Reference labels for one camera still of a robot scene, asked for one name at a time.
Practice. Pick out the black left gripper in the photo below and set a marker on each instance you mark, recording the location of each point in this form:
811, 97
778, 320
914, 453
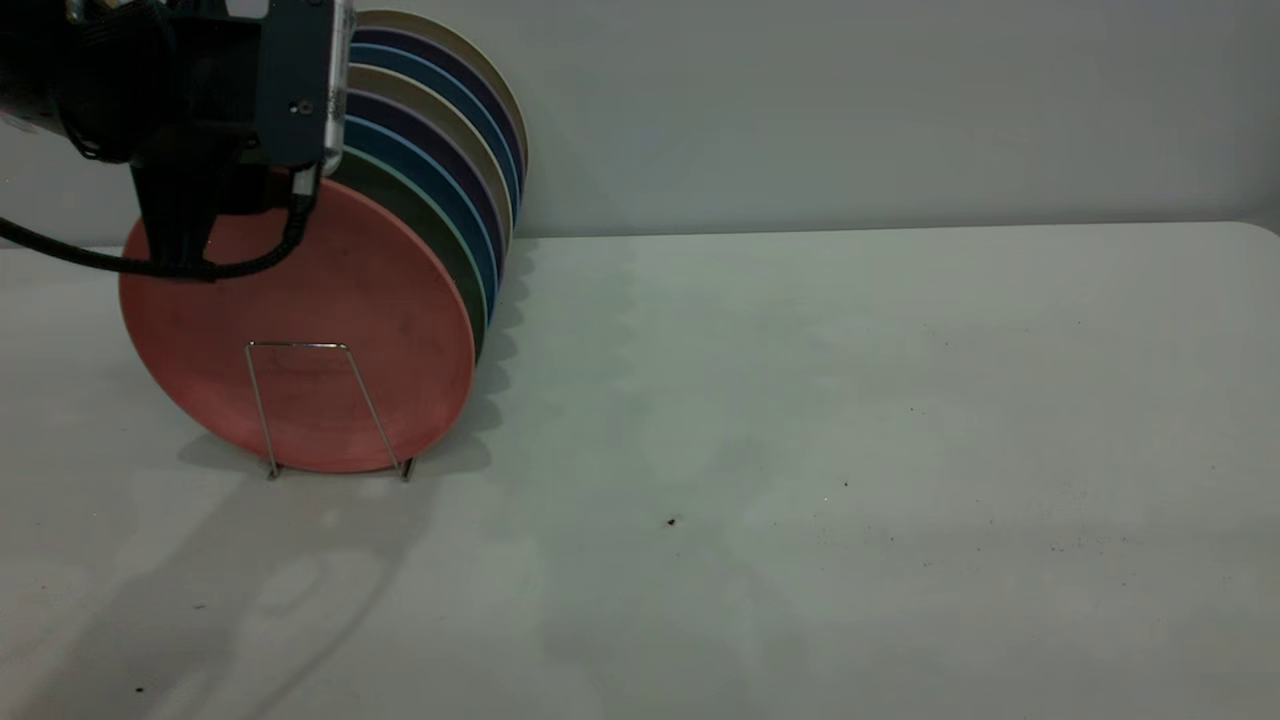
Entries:
190, 90

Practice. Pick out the pink round plate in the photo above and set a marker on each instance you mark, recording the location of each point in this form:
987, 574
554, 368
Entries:
330, 330

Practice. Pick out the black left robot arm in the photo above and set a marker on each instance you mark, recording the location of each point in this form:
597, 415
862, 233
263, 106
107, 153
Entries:
30, 70

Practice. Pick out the green round plate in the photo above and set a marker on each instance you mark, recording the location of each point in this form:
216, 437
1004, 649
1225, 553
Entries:
420, 200

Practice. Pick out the blue round plate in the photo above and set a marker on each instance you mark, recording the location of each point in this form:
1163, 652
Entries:
420, 160
420, 65

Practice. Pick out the dark purple round plate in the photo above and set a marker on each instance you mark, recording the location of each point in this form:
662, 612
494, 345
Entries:
420, 41
420, 128

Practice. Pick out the beige round plate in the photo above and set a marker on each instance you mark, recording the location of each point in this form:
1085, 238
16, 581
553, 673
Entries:
420, 97
420, 21

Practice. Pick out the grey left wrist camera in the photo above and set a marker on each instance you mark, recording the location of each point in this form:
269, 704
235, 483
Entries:
300, 80

